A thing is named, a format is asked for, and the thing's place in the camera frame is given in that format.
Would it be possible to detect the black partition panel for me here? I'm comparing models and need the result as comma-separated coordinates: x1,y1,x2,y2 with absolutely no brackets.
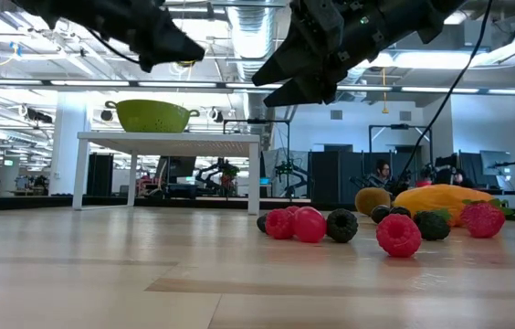
308,150,423,205

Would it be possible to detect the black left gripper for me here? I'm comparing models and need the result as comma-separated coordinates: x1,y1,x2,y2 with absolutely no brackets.
49,0,206,74

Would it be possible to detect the red raspberry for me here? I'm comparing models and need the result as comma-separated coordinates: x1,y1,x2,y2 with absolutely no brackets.
375,213,423,259
264,207,297,241

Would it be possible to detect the computer monitor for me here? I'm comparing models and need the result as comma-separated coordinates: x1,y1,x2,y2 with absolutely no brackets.
479,150,512,177

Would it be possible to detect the person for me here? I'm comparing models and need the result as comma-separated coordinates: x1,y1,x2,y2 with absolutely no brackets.
371,158,394,188
448,167,468,187

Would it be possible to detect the brown kiwi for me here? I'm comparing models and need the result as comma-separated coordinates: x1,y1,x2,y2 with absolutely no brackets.
353,186,394,218

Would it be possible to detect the orange yellow mango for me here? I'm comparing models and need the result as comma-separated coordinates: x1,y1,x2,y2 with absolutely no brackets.
393,183,496,228

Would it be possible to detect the long ceiling light strip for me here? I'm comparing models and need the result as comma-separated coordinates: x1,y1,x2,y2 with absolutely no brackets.
0,78,515,97

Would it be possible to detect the silver ventilation duct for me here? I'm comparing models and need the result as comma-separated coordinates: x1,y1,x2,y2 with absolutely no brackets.
227,0,286,124

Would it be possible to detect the black camera cable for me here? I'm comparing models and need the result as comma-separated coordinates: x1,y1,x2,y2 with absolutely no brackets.
86,27,142,65
396,0,495,188

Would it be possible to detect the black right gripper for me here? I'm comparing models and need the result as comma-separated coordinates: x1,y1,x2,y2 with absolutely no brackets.
251,0,369,109

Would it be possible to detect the white perforated shelf riser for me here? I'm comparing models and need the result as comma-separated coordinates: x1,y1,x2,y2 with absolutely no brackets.
72,132,262,216

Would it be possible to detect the green colander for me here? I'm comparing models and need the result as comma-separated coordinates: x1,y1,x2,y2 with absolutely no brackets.
104,100,202,134

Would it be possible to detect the black screen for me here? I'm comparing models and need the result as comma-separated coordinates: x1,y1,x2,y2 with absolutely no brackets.
156,155,197,184

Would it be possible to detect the blackberry with green leaf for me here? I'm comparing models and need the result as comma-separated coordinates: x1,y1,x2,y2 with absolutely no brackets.
412,207,454,242

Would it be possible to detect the black aluminium table frame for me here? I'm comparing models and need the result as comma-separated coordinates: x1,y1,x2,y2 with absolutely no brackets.
0,195,313,212

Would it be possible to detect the black cabinet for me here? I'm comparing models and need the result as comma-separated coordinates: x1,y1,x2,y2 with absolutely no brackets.
86,153,115,197

